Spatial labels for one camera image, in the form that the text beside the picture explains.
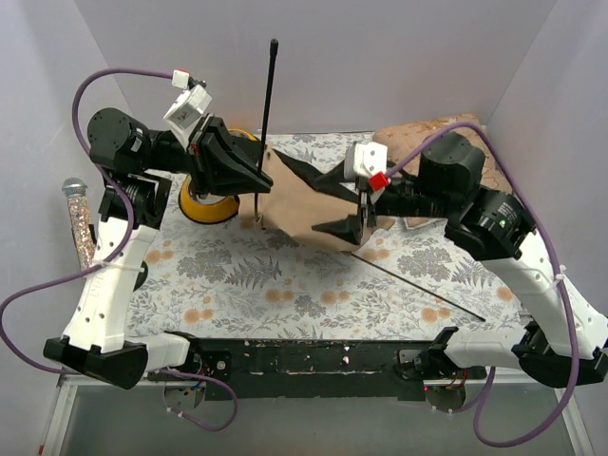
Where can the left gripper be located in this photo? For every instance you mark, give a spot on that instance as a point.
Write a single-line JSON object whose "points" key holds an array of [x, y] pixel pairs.
{"points": [[203, 155]]}

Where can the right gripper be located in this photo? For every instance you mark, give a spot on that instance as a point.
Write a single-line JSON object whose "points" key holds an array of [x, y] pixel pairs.
{"points": [[364, 204]]}

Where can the beige fabric pet tent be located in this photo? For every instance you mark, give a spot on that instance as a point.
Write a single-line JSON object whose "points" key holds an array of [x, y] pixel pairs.
{"points": [[293, 207]]}

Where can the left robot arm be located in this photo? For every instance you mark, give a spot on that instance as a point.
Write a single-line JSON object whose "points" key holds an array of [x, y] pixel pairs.
{"points": [[137, 164]]}

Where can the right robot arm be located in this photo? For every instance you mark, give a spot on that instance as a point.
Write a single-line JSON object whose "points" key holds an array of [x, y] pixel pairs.
{"points": [[565, 340]]}

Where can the yellow double pet bowl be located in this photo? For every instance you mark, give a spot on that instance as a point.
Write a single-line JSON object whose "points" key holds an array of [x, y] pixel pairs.
{"points": [[208, 209]]}

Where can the floral table mat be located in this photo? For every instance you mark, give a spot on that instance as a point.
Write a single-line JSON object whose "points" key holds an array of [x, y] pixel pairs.
{"points": [[237, 280]]}

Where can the black microphone stand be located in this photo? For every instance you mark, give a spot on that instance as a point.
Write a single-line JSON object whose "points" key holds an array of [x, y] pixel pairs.
{"points": [[120, 253]]}

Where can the glitter toy microphone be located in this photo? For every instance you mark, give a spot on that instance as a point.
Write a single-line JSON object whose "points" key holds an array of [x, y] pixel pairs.
{"points": [[82, 228]]}

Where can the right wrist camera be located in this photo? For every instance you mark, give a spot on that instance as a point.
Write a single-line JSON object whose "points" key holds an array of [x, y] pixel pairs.
{"points": [[365, 159]]}

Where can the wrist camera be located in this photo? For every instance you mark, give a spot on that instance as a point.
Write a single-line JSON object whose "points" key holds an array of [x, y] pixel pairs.
{"points": [[183, 115], [365, 159]]}

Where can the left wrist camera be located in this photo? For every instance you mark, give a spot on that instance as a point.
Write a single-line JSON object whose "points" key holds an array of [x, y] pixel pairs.
{"points": [[183, 115]]}

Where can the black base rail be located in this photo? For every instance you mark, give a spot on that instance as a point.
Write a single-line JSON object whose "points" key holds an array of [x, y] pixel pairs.
{"points": [[306, 368]]}

